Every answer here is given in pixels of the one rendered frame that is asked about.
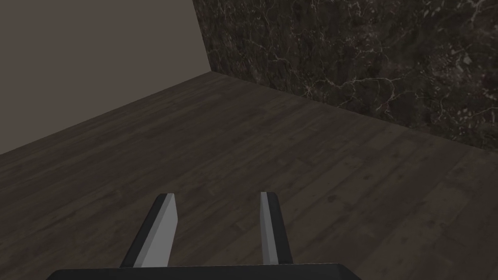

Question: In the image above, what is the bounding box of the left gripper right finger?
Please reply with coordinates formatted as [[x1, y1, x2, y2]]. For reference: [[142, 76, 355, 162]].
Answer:
[[260, 191, 294, 266]]

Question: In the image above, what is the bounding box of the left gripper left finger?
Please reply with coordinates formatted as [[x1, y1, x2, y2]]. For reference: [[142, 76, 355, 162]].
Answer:
[[120, 192, 178, 269]]

